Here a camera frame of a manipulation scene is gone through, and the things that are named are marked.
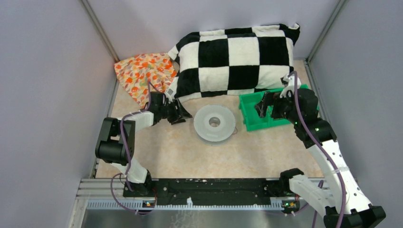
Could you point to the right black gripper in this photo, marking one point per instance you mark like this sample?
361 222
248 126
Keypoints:
269 97

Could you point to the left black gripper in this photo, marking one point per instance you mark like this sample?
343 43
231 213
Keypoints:
178 113

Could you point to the grey perforated cable spool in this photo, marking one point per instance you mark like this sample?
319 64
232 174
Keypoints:
214 124

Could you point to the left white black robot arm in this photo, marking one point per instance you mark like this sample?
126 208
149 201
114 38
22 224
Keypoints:
116 140

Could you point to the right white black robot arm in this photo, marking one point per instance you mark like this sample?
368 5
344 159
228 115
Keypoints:
346 206

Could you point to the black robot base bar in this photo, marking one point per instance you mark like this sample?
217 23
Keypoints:
215 192

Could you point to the green plastic compartment bin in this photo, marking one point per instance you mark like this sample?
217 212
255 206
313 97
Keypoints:
252 120

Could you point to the black white checkered pillow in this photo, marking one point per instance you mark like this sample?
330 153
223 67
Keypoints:
234 61

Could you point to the orange floral cloth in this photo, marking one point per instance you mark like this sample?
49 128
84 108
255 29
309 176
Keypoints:
139 73

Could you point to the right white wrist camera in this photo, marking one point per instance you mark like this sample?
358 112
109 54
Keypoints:
291 84

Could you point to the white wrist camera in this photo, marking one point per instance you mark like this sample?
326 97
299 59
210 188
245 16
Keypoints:
170 93
291 84

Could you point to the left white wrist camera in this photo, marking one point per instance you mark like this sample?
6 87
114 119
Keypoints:
170 93

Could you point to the grey slotted cable duct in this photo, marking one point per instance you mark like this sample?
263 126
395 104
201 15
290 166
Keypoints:
138 204

